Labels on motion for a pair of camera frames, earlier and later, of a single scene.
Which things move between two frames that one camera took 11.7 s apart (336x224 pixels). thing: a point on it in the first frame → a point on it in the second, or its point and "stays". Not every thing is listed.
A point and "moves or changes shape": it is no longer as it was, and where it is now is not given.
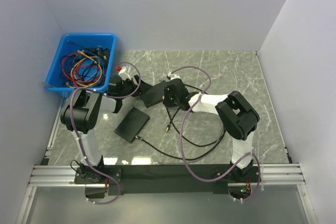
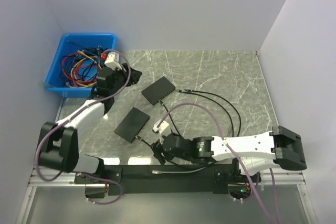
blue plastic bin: x=83 y=60 stays
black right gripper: x=166 y=100 → x=157 y=149
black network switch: x=131 y=125 stays
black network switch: x=154 y=95 moves or changes shape
